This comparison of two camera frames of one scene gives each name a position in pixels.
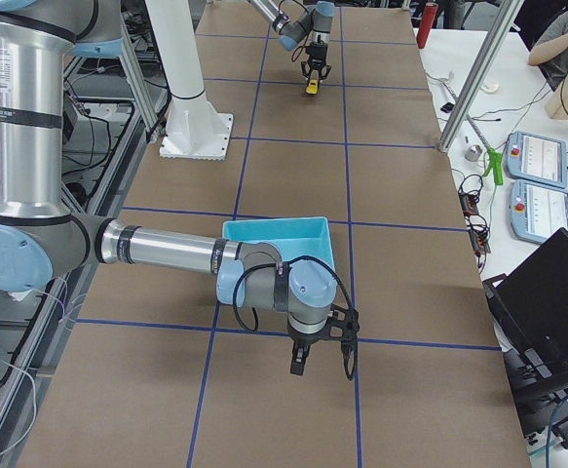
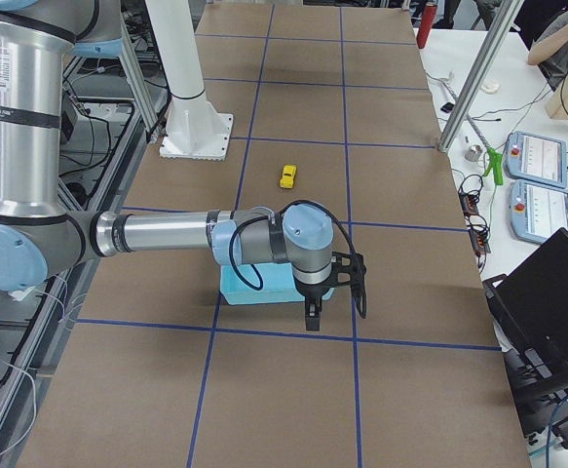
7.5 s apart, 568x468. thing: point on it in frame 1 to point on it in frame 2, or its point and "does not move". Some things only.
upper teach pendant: [535, 158] does not move
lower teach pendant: [538, 211] does not move
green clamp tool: [496, 165] does not move
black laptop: [545, 315] does not move
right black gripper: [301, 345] to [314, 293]
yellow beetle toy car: [312, 87] to [288, 175]
